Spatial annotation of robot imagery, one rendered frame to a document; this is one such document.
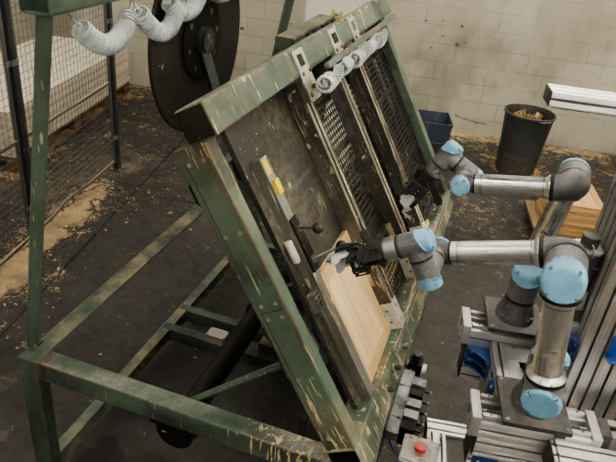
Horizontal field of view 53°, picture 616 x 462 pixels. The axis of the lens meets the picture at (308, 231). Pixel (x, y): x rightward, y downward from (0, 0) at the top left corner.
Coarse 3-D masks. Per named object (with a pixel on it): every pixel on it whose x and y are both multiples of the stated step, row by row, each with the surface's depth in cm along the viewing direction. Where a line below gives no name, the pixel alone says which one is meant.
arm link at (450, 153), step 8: (448, 144) 244; (456, 144) 246; (440, 152) 247; (448, 152) 244; (456, 152) 244; (432, 160) 250; (440, 160) 247; (448, 160) 245; (456, 160) 245; (440, 168) 248; (448, 168) 248
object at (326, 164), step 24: (312, 72) 229; (336, 72) 221; (288, 96) 228; (312, 96) 224; (312, 120) 229; (312, 144) 234; (336, 168) 239; (336, 192) 240; (360, 216) 247; (360, 240) 246; (384, 288) 252; (384, 312) 257
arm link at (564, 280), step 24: (552, 264) 168; (576, 264) 166; (552, 288) 168; (576, 288) 165; (552, 312) 174; (552, 336) 177; (552, 360) 180; (528, 384) 187; (552, 384) 182; (528, 408) 188; (552, 408) 184
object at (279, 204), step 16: (256, 160) 196; (256, 176) 198; (272, 176) 199; (272, 192) 199; (272, 208) 201; (288, 208) 203; (288, 224) 202; (304, 256) 206; (304, 272) 208; (320, 272) 212; (320, 288) 210; (336, 320) 215; (336, 336) 216; (352, 352) 219; (352, 368) 220; (368, 384) 225
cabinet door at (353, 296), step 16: (336, 240) 239; (336, 272) 229; (352, 272) 241; (336, 288) 226; (352, 288) 238; (368, 288) 251; (336, 304) 222; (352, 304) 234; (368, 304) 248; (352, 320) 231; (368, 320) 244; (384, 320) 257; (352, 336) 227; (368, 336) 240; (384, 336) 253; (368, 352) 237; (368, 368) 233
